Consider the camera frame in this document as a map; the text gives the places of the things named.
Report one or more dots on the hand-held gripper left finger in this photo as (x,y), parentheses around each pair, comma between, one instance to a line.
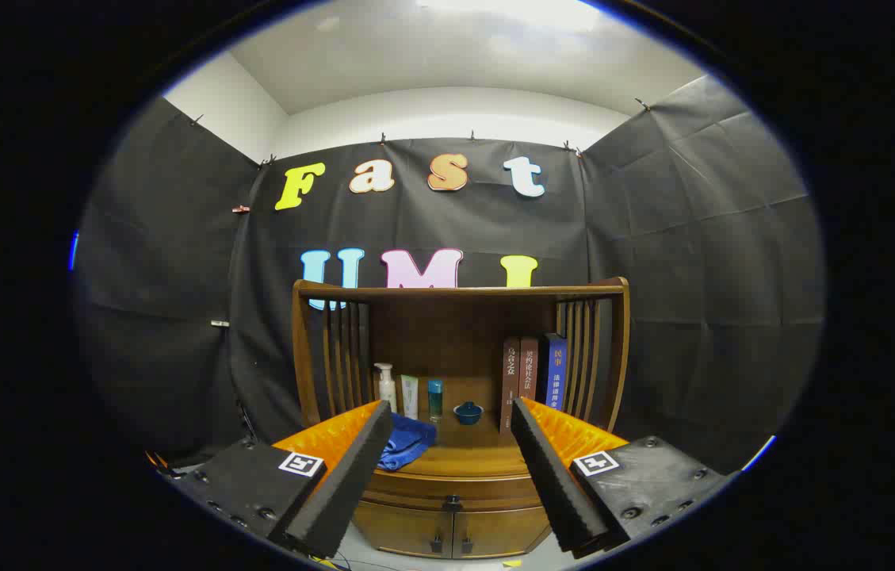
(352,476)

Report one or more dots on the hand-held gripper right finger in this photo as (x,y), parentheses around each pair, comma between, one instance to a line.
(550,476)

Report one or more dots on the wooden drawer with black knob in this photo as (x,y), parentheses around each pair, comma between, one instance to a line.
(415,492)

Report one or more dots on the wooden countertop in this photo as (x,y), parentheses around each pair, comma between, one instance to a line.
(471,448)

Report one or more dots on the wooden cabinet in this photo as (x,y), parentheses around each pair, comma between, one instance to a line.
(431,341)

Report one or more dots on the folded blue towel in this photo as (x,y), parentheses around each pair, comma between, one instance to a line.
(411,440)

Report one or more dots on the white pump bottle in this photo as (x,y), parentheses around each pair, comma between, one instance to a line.
(388,392)

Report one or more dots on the white and green tube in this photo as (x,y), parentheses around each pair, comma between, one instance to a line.
(410,396)

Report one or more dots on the blue lidded teacup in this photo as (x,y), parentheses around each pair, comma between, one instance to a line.
(468,414)

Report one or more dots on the blue book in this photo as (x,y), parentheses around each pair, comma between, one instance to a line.
(554,373)

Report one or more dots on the dark brown book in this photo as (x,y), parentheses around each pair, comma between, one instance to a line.
(510,381)

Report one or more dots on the reddish brown book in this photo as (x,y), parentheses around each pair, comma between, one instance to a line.
(529,369)

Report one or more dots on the teal bottle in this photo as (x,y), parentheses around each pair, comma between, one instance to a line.
(435,396)

